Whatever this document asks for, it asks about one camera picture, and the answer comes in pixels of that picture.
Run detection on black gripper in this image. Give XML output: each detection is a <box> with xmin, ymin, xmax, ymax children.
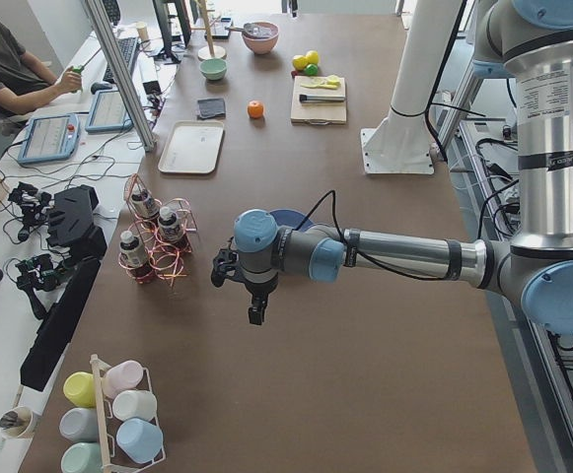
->
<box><xmin>210</xmin><ymin>236</ymin><xmax>278</xmax><ymax>325</ymax></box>

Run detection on orange fruit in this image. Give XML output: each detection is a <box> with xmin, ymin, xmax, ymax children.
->
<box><xmin>247</xmin><ymin>100</ymin><xmax>264</xmax><ymax>119</ymax></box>

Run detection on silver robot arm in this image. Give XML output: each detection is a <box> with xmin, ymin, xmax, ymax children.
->
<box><xmin>211</xmin><ymin>1</ymin><xmax>573</xmax><ymax>335</ymax></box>

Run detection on blue round plate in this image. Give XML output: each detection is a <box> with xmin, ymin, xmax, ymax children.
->
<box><xmin>270</xmin><ymin>209</ymin><xmax>314</xmax><ymax>232</ymax></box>

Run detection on dark bottle white cap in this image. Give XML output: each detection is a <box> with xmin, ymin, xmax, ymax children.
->
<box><xmin>130</xmin><ymin>188</ymin><xmax>158</xmax><ymax>219</ymax></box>

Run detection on pink cup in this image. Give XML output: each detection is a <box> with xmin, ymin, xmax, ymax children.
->
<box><xmin>102</xmin><ymin>360</ymin><xmax>144</xmax><ymax>399</ymax></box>

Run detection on cream rectangular tray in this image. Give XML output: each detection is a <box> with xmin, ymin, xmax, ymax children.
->
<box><xmin>158</xmin><ymin>120</ymin><xmax>225</xmax><ymax>174</ymax></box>

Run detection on white cup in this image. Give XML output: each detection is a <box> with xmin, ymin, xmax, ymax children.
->
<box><xmin>112</xmin><ymin>389</ymin><xmax>158</xmax><ymax>422</ymax></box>

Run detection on white cup rack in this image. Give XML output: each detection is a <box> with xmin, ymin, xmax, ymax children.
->
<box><xmin>90</xmin><ymin>354</ymin><xmax>167</xmax><ymax>473</ymax></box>

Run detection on blue cup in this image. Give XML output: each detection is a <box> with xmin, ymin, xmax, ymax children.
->
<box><xmin>115</xmin><ymin>418</ymin><xmax>164</xmax><ymax>464</ymax></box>

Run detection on wooden cutting board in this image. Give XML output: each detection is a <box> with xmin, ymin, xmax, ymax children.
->
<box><xmin>290</xmin><ymin>75</ymin><xmax>347</xmax><ymax>125</ymax></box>

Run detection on grey folded cloth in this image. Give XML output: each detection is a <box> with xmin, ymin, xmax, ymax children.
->
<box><xmin>197</xmin><ymin>98</ymin><xmax>226</xmax><ymax>120</ymax></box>

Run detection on yellow cup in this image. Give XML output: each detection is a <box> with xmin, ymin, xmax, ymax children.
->
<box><xmin>63</xmin><ymin>372</ymin><xmax>96</xmax><ymax>408</ymax></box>

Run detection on grey cup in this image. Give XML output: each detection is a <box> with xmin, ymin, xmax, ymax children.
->
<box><xmin>59</xmin><ymin>407</ymin><xmax>99</xmax><ymax>442</ymax></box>

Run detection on banana peel slices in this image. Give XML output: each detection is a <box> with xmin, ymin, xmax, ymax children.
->
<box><xmin>301</xmin><ymin>75</ymin><xmax>341</xmax><ymax>90</ymax></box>

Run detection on green ceramic bowl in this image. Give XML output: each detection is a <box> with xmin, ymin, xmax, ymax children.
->
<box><xmin>199</xmin><ymin>58</ymin><xmax>228</xmax><ymax>81</ymax></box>

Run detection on mint green cup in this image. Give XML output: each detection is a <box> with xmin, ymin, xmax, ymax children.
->
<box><xmin>60</xmin><ymin>442</ymin><xmax>103</xmax><ymax>473</ymax></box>

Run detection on yellow lemon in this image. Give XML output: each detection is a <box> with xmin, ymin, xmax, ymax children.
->
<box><xmin>305</xmin><ymin>50</ymin><xmax>320</xmax><ymax>65</ymax></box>
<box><xmin>292</xmin><ymin>55</ymin><xmax>309</xmax><ymax>71</ymax></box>

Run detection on wooden mug tree stand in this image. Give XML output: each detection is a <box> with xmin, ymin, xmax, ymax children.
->
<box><xmin>193</xmin><ymin>0</ymin><xmax>227</xmax><ymax>61</ymax></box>

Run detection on pink ceramic bowl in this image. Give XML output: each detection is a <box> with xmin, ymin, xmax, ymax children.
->
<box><xmin>242</xmin><ymin>22</ymin><xmax>279</xmax><ymax>55</ymax></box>

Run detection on blue teach pendant tablet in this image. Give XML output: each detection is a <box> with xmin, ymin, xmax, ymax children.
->
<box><xmin>17</xmin><ymin>113</ymin><xmax>80</xmax><ymax>165</ymax></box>

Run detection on black keyboard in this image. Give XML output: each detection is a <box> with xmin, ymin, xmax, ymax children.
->
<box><xmin>103</xmin><ymin>36</ymin><xmax>139</xmax><ymax>84</ymax></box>

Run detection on seated person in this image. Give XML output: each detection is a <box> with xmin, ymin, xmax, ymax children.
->
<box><xmin>0</xmin><ymin>0</ymin><xmax>84</xmax><ymax>124</ymax></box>

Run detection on copper wire bottle rack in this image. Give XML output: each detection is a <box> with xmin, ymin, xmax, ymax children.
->
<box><xmin>117</xmin><ymin>173</ymin><xmax>197</xmax><ymax>286</ymax></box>

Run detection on black handled knife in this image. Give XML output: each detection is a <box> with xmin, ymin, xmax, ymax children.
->
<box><xmin>299</xmin><ymin>94</ymin><xmax>346</xmax><ymax>103</ymax></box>

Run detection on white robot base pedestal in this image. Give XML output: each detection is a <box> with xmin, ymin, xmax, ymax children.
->
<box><xmin>361</xmin><ymin>1</ymin><xmax>466</xmax><ymax>174</ymax></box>

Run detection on aluminium frame post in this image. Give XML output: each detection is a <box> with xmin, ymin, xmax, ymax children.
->
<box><xmin>83</xmin><ymin>0</ymin><xmax>156</xmax><ymax>152</ymax></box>

